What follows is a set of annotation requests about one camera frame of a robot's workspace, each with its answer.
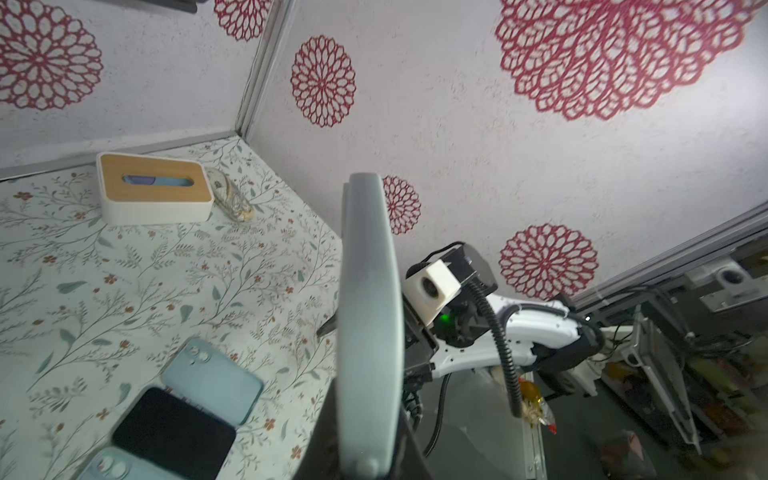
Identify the small black phone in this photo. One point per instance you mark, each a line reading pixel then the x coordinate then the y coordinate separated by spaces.
pixel 370 333

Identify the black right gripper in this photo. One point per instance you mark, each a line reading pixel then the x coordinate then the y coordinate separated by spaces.
pixel 420 346

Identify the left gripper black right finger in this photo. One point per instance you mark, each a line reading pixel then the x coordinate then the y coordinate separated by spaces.
pixel 410 464

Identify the white tissue box wooden lid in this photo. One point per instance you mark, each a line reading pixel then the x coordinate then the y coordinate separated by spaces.
pixel 140 190

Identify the grey wall shelf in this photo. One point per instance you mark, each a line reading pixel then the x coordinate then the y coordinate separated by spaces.
pixel 184 6

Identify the light blue case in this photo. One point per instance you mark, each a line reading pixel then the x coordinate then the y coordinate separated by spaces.
pixel 212 380
pixel 112 463

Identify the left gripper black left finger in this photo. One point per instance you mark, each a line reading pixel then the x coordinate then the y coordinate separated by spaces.
pixel 321 458

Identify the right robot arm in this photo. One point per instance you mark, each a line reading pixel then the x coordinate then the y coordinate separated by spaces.
pixel 483 330

